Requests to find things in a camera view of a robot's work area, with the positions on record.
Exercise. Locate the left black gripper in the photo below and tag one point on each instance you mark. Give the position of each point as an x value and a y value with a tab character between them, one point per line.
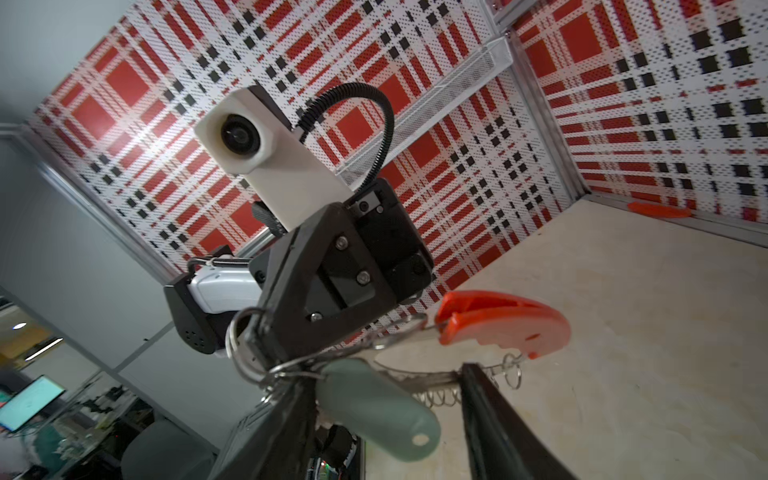
341	269

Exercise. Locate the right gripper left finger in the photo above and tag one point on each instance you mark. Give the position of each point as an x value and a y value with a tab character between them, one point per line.
276	440

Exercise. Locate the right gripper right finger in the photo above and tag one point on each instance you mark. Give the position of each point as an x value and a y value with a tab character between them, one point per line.
499	443

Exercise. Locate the small key with teal tag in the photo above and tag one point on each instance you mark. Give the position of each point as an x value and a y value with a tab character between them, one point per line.
408	415

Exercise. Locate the grey key organizer red handle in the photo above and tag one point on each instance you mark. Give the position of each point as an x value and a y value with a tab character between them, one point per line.
525	329

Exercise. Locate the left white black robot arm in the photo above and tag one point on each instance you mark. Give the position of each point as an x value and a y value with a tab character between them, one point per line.
204	300

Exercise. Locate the grey office chair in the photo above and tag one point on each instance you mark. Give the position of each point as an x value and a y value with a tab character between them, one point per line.
166	452

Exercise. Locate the computer monitor in background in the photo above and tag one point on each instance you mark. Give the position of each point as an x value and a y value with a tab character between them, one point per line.
29	402

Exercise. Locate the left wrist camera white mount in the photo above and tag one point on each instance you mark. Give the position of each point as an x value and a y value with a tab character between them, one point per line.
248	135

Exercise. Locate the red strip at wall base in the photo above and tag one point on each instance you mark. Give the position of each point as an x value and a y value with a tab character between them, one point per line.
659	211

